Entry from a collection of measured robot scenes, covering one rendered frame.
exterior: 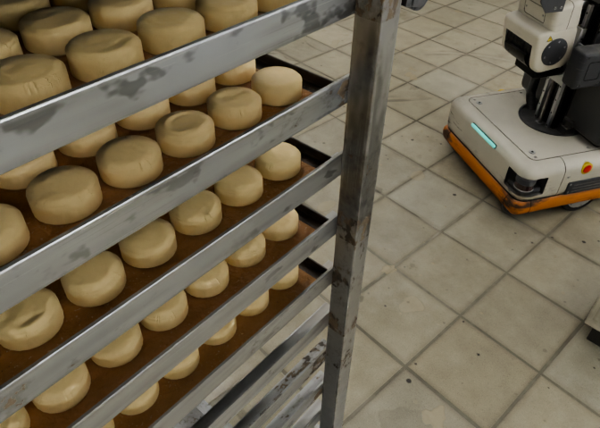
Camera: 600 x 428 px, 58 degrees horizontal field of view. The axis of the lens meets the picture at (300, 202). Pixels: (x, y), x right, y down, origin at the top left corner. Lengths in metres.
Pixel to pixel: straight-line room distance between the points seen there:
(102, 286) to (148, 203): 0.10
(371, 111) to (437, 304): 1.50
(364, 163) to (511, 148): 1.78
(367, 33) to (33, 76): 0.28
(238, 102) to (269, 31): 0.09
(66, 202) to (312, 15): 0.24
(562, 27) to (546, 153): 0.48
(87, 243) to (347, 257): 0.36
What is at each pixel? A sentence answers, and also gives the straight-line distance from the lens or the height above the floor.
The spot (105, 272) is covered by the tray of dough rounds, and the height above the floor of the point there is 1.15.
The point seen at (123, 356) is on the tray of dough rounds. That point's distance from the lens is 0.54.
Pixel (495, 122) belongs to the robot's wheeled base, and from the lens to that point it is 2.47.
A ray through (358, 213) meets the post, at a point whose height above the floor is 1.09.
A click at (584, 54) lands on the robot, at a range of 2.21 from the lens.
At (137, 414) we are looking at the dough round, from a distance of 0.63.
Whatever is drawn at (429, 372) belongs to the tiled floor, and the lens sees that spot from 1.81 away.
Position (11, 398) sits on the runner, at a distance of 0.44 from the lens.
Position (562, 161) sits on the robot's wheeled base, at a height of 0.28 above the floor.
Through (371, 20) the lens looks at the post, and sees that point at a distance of 0.50.
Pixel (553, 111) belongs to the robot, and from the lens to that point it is 2.50.
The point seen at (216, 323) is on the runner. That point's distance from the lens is 0.55.
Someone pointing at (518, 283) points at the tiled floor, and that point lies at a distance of 2.15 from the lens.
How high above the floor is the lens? 1.49
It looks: 40 degrees down
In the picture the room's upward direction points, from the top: 1 degrees clockwise
